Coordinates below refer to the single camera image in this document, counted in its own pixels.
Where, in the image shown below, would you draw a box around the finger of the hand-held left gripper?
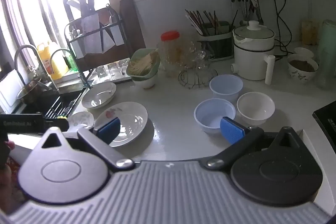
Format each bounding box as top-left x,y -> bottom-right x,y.
43,116 -> 69,132

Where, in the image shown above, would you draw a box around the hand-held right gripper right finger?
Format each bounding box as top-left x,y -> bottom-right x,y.
203,116 -> 302,170

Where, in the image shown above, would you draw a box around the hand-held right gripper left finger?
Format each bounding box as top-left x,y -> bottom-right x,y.
39,118 -> 135,170

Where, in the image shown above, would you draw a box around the large floral plate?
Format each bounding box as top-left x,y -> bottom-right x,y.
93,102 -> 148,148

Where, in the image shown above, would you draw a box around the small floral dish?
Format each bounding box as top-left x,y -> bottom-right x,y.
67,111 -> 94,133

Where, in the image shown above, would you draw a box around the blue plastic bowl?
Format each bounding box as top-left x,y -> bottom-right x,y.
209,75 -> 243,104
194,98 -> 236,135

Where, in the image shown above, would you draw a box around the deep white plate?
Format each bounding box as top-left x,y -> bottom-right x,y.
81,82 -> 117,109

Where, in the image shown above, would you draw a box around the black kitchen sink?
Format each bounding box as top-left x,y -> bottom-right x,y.
16,85 -> 88,123

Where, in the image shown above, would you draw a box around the steel pot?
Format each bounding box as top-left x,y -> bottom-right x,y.
17,79 -> 51,105

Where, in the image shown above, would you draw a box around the white cutting board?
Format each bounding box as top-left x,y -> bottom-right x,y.
0,69 -> 25,113

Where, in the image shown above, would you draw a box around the clear drinking glass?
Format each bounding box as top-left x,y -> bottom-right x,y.
96,66 -> 107,81
118,60 -> 130,75
107,63 -> 119,78

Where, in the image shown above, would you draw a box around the white bowl with brown base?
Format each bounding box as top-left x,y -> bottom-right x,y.
131,74 -> 157,89

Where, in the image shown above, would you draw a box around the green colander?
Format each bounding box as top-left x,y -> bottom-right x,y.
126,48 -> 161,78

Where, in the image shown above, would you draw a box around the yellow detergent bottle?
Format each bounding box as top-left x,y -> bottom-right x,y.
37,41 -> 69,81

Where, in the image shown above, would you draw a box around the green bottle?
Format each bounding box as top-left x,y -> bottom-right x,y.
66,55 -> 77,71

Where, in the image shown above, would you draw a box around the tall metal faucet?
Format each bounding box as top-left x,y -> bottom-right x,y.
14,45 -> 59,92

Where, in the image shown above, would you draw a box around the black knife rack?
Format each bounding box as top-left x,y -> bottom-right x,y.
64,5 -> 132,88

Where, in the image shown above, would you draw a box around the short metal faucet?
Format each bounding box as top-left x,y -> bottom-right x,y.
49,48 -> 79,75

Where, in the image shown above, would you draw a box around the dry noodles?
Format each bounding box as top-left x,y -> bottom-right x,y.
129,49 -> 159,75

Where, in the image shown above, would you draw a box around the white electric cooking pot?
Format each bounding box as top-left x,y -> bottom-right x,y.
230,20 -> 276,85

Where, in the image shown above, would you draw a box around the cluster of clear glass cups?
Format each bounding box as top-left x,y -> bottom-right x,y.
178,40 -> 214,69

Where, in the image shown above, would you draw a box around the green utensil holder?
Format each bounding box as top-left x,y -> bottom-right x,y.
197,21 -> 236,62

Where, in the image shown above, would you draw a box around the patterned ceramic bowl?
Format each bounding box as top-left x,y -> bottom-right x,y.
287,53 -> 319,84

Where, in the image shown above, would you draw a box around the black induction cooktop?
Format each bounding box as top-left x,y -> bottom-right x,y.
312,102 -> 336,135

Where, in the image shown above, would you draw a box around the red lid plastic jar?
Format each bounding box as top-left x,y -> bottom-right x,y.
157,31 -> 185,78

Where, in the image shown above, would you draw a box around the brown wooden cutting board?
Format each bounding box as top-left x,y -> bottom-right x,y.
115,0 -> 146,58

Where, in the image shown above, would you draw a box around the small white bowl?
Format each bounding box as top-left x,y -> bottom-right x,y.
294,47 -> 315,59

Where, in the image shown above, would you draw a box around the bundle of chopsticks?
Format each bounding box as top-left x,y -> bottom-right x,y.
185,9 -> 223,36

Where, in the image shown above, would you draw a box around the pale green cylinder container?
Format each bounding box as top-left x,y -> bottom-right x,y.
316,20 -> 336,89

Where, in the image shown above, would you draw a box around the yellow packet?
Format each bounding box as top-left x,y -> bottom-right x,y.
301,18 -> 320,46

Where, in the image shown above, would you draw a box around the wire cup rack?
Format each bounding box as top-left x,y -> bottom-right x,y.
178,67 -> 218,89

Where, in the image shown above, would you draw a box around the black power cable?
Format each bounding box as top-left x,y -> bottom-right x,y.
272,0 -> 296,57

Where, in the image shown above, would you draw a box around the set of black-handled knives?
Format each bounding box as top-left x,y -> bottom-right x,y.
67,0 -> 95,17

